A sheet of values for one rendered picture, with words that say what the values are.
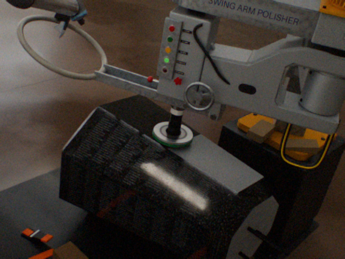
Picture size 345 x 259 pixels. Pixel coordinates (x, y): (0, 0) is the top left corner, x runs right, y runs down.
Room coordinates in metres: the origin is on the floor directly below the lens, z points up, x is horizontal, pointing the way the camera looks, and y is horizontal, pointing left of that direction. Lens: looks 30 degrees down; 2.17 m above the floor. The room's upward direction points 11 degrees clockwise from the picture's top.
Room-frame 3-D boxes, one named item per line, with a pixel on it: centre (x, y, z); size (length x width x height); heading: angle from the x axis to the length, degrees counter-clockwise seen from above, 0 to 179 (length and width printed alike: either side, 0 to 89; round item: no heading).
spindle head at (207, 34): (2.19, -0.05, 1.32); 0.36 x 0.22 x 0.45; 79
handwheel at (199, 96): (2.07, -0.07, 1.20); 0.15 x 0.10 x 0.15; 79
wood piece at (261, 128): (2.55, -0.49, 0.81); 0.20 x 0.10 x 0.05; 152
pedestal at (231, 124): (2.73, -0.68, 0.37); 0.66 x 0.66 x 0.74; 54
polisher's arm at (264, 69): (2.12, -0.36, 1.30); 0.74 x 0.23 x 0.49; 79
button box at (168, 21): (2.11, 0.11, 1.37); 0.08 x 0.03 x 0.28; 79
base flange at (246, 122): (2.73, -0.68, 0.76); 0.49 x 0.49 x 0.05; 54
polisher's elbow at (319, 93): (2.08, -0.62, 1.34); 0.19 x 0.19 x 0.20
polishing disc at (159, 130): (2.21, 0.02, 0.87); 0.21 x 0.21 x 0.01
